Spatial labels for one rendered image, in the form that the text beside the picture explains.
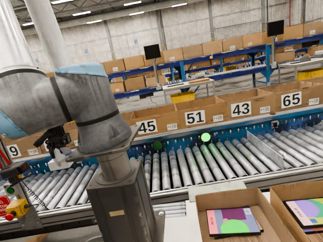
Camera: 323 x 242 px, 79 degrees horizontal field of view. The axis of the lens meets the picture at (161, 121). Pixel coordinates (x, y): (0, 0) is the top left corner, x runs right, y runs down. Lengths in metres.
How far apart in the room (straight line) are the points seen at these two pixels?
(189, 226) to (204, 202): 0.12
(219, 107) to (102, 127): 1.16
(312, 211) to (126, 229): 0.71
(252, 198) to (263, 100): 0.95
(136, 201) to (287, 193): 0.66
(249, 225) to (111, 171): 0.57
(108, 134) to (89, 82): 0.17
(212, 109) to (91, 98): 1.16
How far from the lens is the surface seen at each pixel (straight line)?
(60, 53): 0.93
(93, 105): 0.64
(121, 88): 5.93
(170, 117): 1.59
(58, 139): 1.08
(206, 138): 1.61
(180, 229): 0.97
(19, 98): 0.65
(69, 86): 0.64
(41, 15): 0.96
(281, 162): 1.35
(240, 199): 1.01
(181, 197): 1.19
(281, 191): 1.05
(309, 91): 1.96
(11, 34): 0.78
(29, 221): 1.46
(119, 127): 0.67
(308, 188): 1.09
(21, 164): 1.22
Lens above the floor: 1.45
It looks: 17 degrees down
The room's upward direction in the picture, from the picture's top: 11 degrees counter-clockwise
